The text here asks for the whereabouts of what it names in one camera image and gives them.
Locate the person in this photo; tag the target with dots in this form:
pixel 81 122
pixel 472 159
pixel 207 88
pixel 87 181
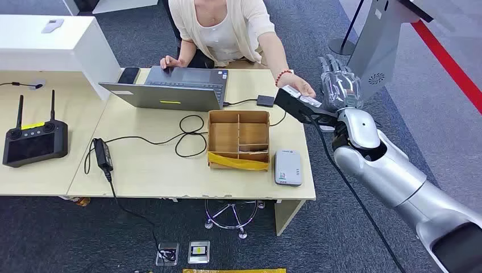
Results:
pixel 222 34

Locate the black power adapter brick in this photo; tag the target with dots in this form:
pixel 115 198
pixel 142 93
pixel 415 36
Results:
pixel 102 154

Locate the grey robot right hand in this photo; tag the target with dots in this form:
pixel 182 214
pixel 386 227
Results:
pixel 342 88

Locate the grey laptop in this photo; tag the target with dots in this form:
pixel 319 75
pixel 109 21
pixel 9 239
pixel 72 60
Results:
pixel 169 96

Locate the red barrier belt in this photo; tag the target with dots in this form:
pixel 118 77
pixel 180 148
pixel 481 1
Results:
pixel 444 62

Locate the white counter block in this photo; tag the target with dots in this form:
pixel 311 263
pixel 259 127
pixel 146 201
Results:
pixel 56 49

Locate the black office chair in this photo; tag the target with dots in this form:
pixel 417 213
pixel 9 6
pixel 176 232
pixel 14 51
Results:
pixel 203 60

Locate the black adapter hub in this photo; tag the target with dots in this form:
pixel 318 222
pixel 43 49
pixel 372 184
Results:
pixel 265 101

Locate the small grey flat device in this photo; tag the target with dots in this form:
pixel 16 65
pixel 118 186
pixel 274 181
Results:
pixel 52 25

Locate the grey round desk grommet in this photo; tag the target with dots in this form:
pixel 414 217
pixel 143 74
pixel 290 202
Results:
pixel 34 81

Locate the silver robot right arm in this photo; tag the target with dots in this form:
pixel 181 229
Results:
pixel 395 177

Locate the black remote controller with antennas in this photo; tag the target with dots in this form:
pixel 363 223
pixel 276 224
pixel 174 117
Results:
pixel 35 145

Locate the white furniture panel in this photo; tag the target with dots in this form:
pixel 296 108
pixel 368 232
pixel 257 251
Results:
pixel 124 4

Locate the chrome stool base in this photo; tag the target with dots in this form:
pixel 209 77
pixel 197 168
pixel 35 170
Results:
pixel 230 226

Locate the person's left hand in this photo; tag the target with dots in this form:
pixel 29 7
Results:
pixel 297 83

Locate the person's right forearm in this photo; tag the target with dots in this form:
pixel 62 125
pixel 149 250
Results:
pixel 187 52

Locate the wooden divided box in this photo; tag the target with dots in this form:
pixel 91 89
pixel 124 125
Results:
pixel 224 137

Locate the person's left forearm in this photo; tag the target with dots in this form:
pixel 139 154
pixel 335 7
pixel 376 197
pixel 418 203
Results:
pixel 275 52

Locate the pale wooden desk leg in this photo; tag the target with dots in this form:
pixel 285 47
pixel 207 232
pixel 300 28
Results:
pixel 286 216

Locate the person's right hand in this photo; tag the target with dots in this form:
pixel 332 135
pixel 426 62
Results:
pixel 171 63

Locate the black stanchion pole with base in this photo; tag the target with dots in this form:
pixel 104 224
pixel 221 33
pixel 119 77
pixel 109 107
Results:
pixel 340 47

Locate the silver kiosk stand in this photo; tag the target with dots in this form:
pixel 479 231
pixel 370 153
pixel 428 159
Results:
pixel 380 37

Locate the yellow floor tape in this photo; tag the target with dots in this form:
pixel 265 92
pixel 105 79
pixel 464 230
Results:
pixel 233 271

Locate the pale spare key card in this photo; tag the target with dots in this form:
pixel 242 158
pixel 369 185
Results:
pixel 254 152

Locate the silver floor socket box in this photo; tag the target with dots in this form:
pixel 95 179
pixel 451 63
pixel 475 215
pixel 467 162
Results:
pixel 198 252

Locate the orange brown packet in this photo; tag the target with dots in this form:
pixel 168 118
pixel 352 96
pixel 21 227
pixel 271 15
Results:
pixel 80 201

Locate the black smartphone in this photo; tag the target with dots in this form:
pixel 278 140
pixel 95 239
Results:
pixel 128 75

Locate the grey white card reader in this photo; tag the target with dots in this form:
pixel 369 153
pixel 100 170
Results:
pixel 288 167

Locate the yellow tape strip on box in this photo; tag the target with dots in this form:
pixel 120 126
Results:
pixel 237 164

